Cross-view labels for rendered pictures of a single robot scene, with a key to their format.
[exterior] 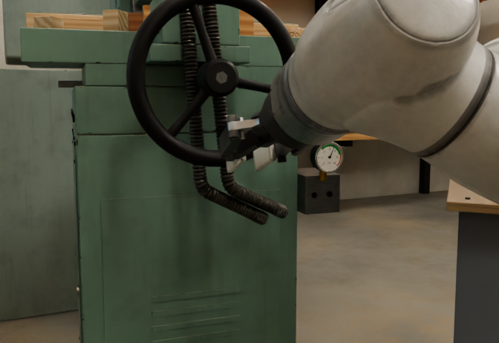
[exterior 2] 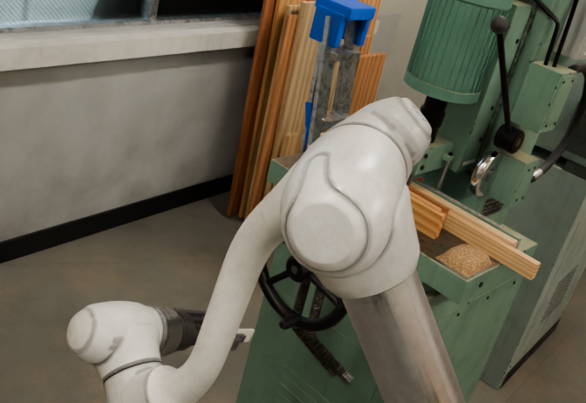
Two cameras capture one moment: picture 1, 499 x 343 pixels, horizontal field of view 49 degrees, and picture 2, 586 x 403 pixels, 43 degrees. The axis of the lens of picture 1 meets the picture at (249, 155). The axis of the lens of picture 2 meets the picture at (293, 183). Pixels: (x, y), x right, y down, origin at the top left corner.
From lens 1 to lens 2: 138 cm
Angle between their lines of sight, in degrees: 57
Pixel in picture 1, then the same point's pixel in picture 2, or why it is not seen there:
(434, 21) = (71, 339)
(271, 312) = not seen: outside the picture
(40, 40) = (277, 172)
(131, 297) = (275, 354)
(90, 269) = (262, 321)
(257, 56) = not seen: hidden behind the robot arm
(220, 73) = (294, 267)
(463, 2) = (81, 341)
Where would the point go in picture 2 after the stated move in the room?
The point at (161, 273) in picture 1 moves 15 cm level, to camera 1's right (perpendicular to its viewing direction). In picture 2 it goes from (293, 355) to (321, 395)
